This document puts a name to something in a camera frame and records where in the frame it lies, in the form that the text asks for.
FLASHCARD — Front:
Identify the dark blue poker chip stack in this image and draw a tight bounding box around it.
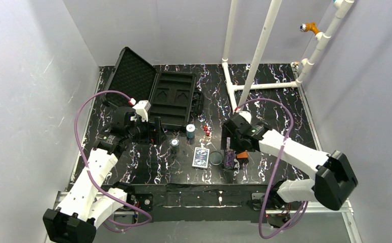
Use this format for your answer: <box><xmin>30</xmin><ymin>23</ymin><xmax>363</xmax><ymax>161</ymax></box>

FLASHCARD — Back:
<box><xmin>169</xmin><ymin>138</ymin><xmax>180</xmax><ymax>153</ymax></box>

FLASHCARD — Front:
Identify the teal poker chip stack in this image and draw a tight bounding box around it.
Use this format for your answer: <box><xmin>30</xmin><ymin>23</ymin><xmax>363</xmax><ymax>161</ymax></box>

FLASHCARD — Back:
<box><xmin>186</xmin><ymin>124</ymin><xmax>196</xmax><ymax>139</ymax></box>

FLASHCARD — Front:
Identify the black poker set case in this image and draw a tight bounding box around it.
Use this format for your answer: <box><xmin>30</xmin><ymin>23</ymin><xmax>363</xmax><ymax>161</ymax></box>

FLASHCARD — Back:
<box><xmin>101</xmin><ymin>47</ymin><xmax>205</xmax><ymax>130</ymax></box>

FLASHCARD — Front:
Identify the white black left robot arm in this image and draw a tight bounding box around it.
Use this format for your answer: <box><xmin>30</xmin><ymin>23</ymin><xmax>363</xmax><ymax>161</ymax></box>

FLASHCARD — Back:
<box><xmin>42</xmin><ymin>104</ymin><xmax>166</xmax><ymax>242</ymax></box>

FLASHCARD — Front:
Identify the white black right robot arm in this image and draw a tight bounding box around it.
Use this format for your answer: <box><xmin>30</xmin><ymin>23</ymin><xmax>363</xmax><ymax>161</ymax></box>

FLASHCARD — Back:
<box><xmin>221</xmin><ymin>113</ymin><xmax>358</xmax><ymax>211</ymax></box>

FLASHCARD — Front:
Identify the black orange hex key set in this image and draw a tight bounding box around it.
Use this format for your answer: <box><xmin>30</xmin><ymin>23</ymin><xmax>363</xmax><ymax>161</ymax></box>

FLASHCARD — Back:
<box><xmin>236</xmin><ymin>151</ymin><xmax>249</xmax><ymax>164</ymax></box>

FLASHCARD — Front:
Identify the purple poker chip stack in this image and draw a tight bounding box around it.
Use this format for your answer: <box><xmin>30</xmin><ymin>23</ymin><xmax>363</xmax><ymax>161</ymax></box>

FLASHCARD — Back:
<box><xmin>224</xmin><ymin>150</ymin><xmax>235</xmax><ymax>170</ymax></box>

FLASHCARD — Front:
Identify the blue playing card deck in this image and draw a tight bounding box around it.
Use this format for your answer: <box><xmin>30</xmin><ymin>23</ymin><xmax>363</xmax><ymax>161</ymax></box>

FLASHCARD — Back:
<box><xmin>192</xmin><ymin>147</ymin><xmax>209</xmax><ymax>169</ymax></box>

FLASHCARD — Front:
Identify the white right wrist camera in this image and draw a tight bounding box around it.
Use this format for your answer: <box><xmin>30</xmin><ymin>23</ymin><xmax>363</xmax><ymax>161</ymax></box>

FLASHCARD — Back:
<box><xmin>235</xmin><ymin>108</ymin><xmax>252</xmax><ymax>123</ymax></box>

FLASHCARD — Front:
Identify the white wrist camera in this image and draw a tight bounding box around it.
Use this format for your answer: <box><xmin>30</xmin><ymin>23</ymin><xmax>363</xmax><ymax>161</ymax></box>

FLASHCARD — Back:
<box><xmin>235</xmin><ymin>108</ymin><xmax>252</xmax><ymax>123</ymax></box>
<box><xmin>128</xmin><ymin>98</ymin><xmax>151</xmax><ymax>122</ymax></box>

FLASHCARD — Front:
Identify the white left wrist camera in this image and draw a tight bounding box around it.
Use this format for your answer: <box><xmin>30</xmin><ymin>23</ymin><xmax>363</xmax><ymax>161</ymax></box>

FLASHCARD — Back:
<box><xmin>128</xmin><ymin>98</ymin><xmax>151</xmax><ymax>122</ymax></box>

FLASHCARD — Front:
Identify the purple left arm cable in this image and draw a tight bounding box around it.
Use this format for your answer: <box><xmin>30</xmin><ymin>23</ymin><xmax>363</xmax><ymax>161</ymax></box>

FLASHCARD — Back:
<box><xmin>73</xmin><ymin>90</ymin><xmax>153</xmax><ymax>233</ymax></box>

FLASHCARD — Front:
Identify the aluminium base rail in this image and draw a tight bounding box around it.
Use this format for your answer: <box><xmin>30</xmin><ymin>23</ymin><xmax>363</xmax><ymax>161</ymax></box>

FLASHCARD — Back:
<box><xmin>45</xmin><ymin>189</ymin><xmax>363</xmax><ymax>243</ymax></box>

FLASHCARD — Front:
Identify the orange mounted camera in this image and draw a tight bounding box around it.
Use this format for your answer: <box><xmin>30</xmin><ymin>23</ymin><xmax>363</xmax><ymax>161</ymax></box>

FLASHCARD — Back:
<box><xmin>299</xmin><ymin>22</ymin><xmax>320</xmax><ymax>35</ymax></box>

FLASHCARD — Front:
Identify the white PVC pipe frame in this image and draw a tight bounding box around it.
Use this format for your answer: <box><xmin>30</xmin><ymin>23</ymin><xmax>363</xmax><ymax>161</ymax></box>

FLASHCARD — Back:
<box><xmin>221</xmin><ymin>1</ymin><xmax>354</xmax><ymax>110</ymax></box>

